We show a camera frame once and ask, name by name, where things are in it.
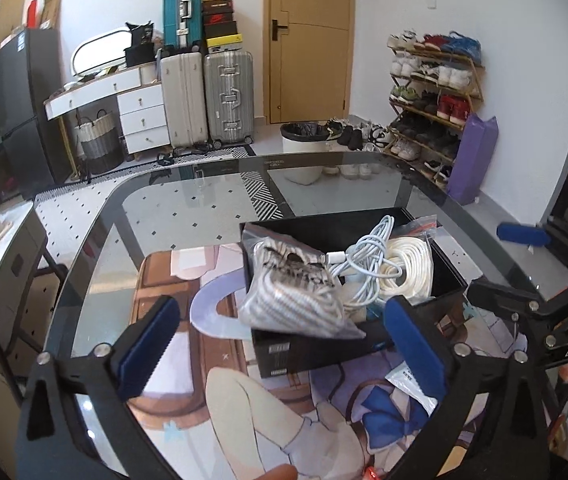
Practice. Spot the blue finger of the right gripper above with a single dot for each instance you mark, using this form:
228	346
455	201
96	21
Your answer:
523	234

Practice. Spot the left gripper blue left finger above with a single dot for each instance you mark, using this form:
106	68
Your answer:
141	346

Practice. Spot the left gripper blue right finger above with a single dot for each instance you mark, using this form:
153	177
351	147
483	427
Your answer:
423	348

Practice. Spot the adidas bag of white laces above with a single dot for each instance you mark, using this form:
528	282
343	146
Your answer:
291	290

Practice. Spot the black cardboard storage box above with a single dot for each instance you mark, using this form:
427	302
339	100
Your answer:
355	245

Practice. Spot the green white snack packet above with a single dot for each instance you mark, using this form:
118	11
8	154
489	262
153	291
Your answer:
401	377

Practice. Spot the bag of white rope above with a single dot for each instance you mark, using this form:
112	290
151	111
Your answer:
409	270

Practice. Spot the red white zip bag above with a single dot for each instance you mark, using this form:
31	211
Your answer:
370	473

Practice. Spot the person's left hand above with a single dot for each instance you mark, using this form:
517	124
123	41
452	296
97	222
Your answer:
279	472

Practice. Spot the anime print desk mat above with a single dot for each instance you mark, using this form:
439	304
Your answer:
213	415

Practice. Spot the purple paper bag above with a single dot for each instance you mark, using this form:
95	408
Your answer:
479	138

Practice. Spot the grey side cabinet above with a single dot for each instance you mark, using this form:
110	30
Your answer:
22	247

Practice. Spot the wooden shoe rack with shoes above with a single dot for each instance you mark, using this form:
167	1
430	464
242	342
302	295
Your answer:
436	86

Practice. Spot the striped woven basket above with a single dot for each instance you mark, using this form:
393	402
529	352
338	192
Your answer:
100	143

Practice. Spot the white drawer desk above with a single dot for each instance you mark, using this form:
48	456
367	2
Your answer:
139	101

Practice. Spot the white trash bin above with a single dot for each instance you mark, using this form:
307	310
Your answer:
304	138

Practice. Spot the white hard suitcase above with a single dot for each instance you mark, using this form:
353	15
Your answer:
184	99

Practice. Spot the silver aluminium suitcase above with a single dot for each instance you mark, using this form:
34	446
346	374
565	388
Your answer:
229	97

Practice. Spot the black handbag on desk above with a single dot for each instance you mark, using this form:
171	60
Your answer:
142	49

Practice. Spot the black refrigerator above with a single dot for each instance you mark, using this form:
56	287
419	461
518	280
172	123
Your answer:
29	74

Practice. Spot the oval mirror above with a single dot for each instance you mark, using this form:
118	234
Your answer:
100	52

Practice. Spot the wooden door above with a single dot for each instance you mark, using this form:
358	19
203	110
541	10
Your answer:
308	50

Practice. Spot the stack of shoe boxes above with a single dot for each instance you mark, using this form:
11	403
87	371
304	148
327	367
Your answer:
220	26

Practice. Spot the teal suitcase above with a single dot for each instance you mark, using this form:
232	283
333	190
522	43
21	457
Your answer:
183	24

